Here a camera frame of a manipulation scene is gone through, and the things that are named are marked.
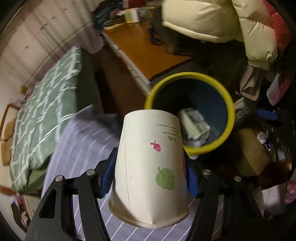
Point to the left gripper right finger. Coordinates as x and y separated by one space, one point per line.
191 177

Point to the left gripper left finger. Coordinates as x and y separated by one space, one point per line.
107 172

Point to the white paper cup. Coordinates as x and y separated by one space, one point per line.
149 189

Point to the yellow rimmed trash bin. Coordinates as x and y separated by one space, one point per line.
203 105

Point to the purple checked tablecloth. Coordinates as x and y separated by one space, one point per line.
87 139

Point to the crumpled tissue packet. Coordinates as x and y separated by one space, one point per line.
194 124

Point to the green checked duvet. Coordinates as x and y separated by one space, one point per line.
68 87

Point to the brown pillow left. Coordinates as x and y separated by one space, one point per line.
6 152

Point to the brown pillow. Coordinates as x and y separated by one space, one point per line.
6 152
9 130

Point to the brown pillow right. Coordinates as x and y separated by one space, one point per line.
9 130

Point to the orange wooden desk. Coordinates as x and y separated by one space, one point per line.
144 60

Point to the cream puffer jacket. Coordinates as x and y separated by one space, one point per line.
223 21

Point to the pink striped curtain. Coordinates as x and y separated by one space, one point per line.
40 33

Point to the pile of dark clothes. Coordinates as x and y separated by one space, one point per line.
104 14

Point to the red jacket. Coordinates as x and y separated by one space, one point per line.
282 32

